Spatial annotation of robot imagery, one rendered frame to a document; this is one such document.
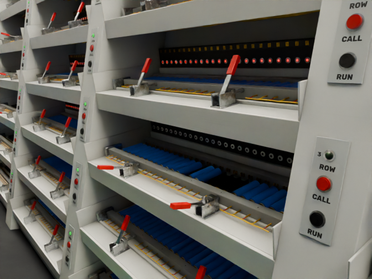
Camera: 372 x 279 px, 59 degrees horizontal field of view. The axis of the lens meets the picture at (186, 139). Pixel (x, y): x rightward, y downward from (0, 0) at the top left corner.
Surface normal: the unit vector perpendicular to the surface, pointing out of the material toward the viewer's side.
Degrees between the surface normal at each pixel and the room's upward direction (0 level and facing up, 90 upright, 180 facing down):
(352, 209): 90
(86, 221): 90
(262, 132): 108
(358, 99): 90
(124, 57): 90
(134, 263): 18
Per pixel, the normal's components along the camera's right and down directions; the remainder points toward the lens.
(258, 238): -0.10, -0.95
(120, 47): 0.63, 0.17
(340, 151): -0.76, -0.05
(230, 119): -0.77, 0.26
